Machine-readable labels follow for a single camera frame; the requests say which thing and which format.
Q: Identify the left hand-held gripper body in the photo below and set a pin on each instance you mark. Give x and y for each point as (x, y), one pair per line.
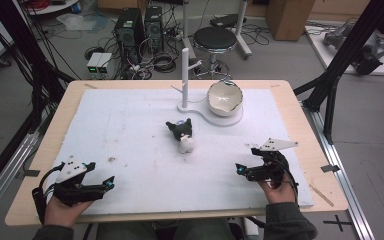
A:
(70, 191)

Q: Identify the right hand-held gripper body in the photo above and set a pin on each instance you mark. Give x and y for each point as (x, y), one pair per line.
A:
(273, 168)

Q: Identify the person's left hand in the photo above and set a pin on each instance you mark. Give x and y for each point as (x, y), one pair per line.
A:
(60, 213)

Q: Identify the person's right hand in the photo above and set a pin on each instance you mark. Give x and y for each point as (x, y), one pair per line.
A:
(280, 195)

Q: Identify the white cloth mat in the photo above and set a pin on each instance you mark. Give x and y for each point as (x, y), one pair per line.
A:
(140, 160)

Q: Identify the thin wooden stick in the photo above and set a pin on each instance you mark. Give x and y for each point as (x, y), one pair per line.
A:
(321, 195)

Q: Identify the white eggshell-shaped bowl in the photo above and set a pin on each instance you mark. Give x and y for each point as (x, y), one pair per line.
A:
(225, 98)

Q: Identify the black and white plush toy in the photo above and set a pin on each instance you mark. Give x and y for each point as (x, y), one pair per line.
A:
(183, 135)

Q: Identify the person's legs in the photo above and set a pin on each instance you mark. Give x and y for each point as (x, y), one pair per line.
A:
(166, 231)

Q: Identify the white power supply box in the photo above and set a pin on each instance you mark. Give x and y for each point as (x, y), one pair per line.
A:
(94, 63)
(104, 64)

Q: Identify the white stand with pegs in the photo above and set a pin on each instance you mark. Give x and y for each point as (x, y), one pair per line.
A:
(185, 80)

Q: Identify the black round stool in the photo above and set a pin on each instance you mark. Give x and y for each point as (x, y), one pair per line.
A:
(215, 38)

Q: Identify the cardboard box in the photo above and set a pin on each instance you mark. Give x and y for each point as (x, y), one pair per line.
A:
(290, 18)

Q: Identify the black computer tower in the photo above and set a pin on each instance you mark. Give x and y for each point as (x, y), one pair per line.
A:
(154, 28)
(129, 33)

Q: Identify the white platform with grey device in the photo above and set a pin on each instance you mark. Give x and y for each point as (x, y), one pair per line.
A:
(356, 46)

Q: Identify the round white table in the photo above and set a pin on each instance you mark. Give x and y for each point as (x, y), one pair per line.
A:
(51, 6)

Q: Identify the aluminium rail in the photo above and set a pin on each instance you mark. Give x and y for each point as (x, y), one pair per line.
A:
(343, 173)
(3, 180)

